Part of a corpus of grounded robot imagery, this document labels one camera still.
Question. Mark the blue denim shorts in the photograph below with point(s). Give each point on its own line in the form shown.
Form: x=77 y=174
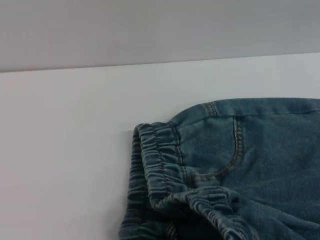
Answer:
x=260 y=165

